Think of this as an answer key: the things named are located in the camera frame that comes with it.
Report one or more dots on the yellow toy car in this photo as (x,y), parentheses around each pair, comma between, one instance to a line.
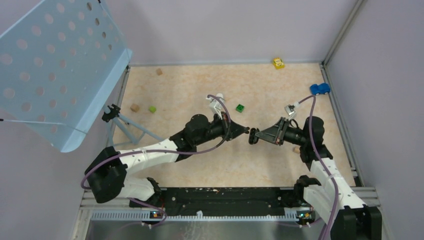
(278,63)

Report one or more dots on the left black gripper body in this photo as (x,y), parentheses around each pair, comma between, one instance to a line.
(215,129)

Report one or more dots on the green lego brick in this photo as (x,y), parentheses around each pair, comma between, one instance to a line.
(240,108)

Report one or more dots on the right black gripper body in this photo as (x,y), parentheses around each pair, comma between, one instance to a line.
(292,135)

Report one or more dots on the lime green cube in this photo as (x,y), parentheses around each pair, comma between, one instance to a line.
(152,109)

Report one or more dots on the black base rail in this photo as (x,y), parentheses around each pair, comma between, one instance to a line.
(228,201)

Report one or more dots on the black earbud case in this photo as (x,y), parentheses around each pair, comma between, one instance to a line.
(253,139)

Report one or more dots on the blue tripod stand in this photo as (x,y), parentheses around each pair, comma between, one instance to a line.
(113,118)

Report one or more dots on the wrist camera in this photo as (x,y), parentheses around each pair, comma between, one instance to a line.
(291,111)
(215,106)

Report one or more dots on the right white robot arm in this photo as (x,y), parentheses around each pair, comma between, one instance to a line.
(346,215)

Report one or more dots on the small wooden cube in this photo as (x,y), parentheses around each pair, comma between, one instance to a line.
(159,72)

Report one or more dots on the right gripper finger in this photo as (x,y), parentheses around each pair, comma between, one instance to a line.
(274,131)
(268,137)

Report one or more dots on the white earbud charging case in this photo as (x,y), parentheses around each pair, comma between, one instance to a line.
(220,96)

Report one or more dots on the blue toy car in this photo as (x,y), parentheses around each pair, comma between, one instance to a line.
(320,89)

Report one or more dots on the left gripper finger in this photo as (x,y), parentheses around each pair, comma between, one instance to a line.
(229,124)
(232,134)

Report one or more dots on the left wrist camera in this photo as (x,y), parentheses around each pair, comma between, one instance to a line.
(215,106)

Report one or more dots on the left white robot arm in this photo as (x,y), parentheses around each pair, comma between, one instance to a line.
(110,175)

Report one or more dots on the blue perforated metal panel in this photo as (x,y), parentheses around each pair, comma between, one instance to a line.
(58,66)

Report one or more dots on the wooden cylinder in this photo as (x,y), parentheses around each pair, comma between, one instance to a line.
(296,149)

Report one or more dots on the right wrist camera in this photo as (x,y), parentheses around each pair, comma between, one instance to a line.
(291,111)

